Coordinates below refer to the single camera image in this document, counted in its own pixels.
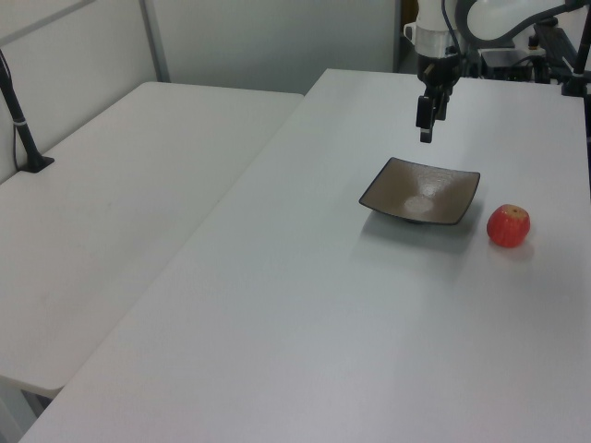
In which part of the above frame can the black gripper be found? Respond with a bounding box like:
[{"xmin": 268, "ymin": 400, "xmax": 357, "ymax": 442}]
[{"xmin": 415, "ymin": 51, "xmax": 462, "ymax": 144}]

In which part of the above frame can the red apple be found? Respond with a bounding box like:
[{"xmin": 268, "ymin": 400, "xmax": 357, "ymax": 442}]
[{"xmin": 486, "ymin": 203, "xmax": 532, "ymax": 249}]

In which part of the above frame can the square brown ceramic plate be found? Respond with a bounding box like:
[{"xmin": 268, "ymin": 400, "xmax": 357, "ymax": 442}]
[{"xmin": 358, "ymin": 156, "xmax": 481, "ymax": 227}]

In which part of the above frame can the black flat box device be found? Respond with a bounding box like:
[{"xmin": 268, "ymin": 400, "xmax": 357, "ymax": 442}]
[{"xmin": 478, "ymin": 47, "xmax": 537, "ymax": 80}]

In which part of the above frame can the black keyboard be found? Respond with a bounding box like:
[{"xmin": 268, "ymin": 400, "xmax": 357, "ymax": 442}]
[{"xmin": 533, "ymin": 21, "xmax": 579, "ymax": 62}]

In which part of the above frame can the black clamp stand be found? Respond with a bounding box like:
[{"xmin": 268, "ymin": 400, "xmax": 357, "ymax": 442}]
[{"xmin": 560, "ymin": 27, "xmax": 591, "ymax": 98}]

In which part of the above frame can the white side table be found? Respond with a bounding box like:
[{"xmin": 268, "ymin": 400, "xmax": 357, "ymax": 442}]
[{"xmin": 0, "ymin": 81, "xmax": 306, "ymax": 443}]

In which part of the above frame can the grey partition frame post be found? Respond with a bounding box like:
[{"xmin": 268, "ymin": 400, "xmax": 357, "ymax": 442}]
[{"xmin": 138, "ymin": 0, "xmax": 172, "ymax": 84}]

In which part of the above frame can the black camera stand pole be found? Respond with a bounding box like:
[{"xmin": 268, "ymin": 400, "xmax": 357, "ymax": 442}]
[{"xmin": 0, "ymin": 47, "xmax": 56, "ymax": 174}]

